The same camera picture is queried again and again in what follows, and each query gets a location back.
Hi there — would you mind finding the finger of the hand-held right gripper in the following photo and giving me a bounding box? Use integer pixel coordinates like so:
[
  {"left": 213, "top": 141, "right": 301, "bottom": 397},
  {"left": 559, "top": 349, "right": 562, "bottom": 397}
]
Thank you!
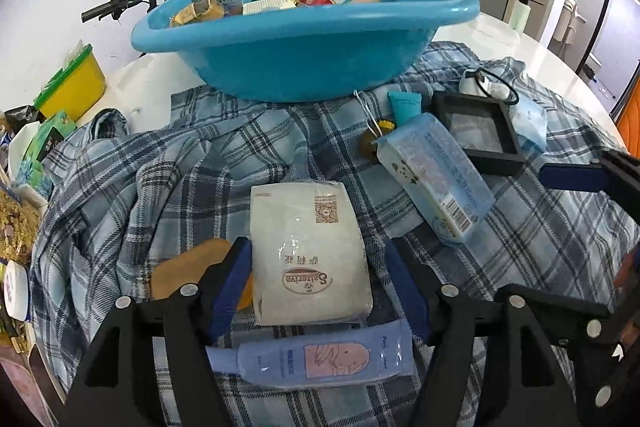
[
  {"left": 522, "top": 289, "right": 640, "bottom": 427},
  {"left": 540, "top": 149, "right": 640, "bottom": 228}
]

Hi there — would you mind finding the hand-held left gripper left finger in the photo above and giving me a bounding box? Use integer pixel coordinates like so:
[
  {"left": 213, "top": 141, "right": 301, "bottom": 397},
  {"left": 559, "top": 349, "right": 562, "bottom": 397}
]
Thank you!
[{"left": 62, "top": 237, "right": 253, "bottom": 427}]

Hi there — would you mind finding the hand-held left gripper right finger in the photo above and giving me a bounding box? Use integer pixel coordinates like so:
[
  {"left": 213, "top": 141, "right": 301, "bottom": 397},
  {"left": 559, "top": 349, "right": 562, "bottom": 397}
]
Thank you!
[{"left": 384, "top": 238, "right": 581, "bottom": 427}]

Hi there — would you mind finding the tan oval pad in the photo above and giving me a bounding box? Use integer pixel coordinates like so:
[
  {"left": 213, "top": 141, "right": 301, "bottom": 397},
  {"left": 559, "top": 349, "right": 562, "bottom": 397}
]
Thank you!
[{"left": 150, "top": 238, "right": 255, "bottom": 312}]

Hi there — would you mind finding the pale blue packet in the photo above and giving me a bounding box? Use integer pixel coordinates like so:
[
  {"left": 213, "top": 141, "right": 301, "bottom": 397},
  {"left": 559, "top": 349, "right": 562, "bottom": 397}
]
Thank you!
[{"left": 511, "top": 99, "right": 548, "bottom": 152}]

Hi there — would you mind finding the black square frame box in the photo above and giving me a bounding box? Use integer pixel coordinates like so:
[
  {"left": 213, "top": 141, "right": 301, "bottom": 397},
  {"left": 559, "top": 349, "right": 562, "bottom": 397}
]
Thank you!
[{"left": 431, "top": 91, "right": 527, "bottom": 178}]

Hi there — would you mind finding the white tissue pack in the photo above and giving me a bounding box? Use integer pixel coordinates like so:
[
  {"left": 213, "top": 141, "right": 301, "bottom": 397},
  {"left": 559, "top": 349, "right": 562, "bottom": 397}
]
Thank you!
[{"left": 249, "top": 179, "right": 375, "bottom": 327}]

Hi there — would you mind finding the light blue wipes pack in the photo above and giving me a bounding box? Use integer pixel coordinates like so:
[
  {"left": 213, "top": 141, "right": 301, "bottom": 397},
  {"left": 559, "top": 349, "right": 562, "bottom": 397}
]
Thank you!
[{"left": 376, "top": 113, "right": 496, "bottom": 247}]

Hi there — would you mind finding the blue hand cream tube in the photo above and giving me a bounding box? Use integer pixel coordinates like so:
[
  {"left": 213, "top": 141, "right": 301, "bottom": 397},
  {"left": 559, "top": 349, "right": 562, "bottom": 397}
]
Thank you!
[{"left": 206, "top": 321, "right": 416, "bottom": 390}]

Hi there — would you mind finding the blue plastic basin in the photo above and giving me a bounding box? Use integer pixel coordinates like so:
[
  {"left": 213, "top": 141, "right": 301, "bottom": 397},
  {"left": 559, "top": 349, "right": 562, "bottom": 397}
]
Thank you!
[{"left": 131, "top": 0, "right": 482, "bottom": 104}]

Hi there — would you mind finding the orange object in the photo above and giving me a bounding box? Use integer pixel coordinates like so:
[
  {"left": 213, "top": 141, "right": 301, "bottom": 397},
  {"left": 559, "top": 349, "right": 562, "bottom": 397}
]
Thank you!
[{"left": 617, "top": 104, "right": 640, "bottom": 152}]

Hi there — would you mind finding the green pump lotion bottle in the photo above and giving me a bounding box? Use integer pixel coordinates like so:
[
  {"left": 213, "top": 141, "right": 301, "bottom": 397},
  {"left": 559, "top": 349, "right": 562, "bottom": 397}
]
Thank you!
[{"left": 509, "top": 0, "right": 532, "bottom": 32}]

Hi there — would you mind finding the teal tube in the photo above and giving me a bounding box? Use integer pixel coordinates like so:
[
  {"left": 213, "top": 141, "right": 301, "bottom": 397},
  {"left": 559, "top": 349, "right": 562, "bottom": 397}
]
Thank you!
[{"left": 388, "top": 90, "right": 425, "bottom": 128}]

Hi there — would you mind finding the white jar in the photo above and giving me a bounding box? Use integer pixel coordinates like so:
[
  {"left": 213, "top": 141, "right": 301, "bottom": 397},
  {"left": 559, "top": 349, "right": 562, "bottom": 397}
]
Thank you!
[{"left": 0, "top": 259, "right": 32, "bottom": 322}]

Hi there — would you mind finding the bag of yellow snacks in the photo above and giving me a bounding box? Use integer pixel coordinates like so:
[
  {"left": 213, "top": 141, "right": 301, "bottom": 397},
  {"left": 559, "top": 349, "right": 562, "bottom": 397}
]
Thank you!
[{"left": 0, "top": 187, "right": 46, "bottom": 268}]

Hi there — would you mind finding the green tissue box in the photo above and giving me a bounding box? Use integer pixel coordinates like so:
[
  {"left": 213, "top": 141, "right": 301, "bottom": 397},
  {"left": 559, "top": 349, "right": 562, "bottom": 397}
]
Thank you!
[{"left": 22, "top": 111, "right": 78, "bottom": 168}]

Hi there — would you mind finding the yellow tub with green lid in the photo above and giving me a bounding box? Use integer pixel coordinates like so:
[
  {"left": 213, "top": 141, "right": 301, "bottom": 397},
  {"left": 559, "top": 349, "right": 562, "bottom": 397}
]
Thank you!
[{"left": 34, "top": 43, "right": 107, "bottom": 120}]

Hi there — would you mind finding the cream box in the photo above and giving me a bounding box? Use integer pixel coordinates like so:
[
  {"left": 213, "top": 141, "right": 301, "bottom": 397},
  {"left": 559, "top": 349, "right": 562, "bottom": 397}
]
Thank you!
[{"left": 242, "top": 0, "right": 297, "bottom": 15}]

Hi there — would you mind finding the black hair tie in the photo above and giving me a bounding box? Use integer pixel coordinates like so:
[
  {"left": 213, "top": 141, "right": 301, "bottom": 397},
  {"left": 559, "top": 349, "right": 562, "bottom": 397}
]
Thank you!
[{"left": 472, "top": 68, "right": 521, "bottom": 105}]

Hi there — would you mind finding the olive pendant with string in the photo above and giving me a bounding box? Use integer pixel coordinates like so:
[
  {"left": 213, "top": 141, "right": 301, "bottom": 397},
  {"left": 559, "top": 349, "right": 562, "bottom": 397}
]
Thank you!
[{"left": 352, "top": 89, "right": 397, "bottom": 155}]

